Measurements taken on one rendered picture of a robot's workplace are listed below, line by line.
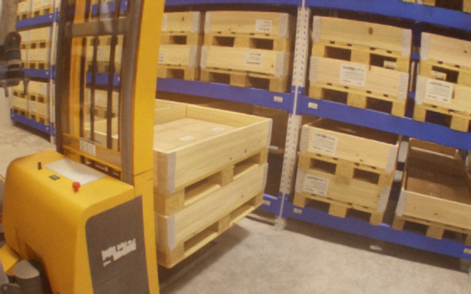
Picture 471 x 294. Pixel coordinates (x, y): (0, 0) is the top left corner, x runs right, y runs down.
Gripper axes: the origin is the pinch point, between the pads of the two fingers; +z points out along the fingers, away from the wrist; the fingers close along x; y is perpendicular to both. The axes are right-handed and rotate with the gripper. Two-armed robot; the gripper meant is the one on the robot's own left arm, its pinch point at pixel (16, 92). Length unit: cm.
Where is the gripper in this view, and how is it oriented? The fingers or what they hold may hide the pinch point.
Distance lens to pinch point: 214.2
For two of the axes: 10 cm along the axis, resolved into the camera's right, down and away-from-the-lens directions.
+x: 5.5, -1.3, 8.3
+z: 2.4, 9.7, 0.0
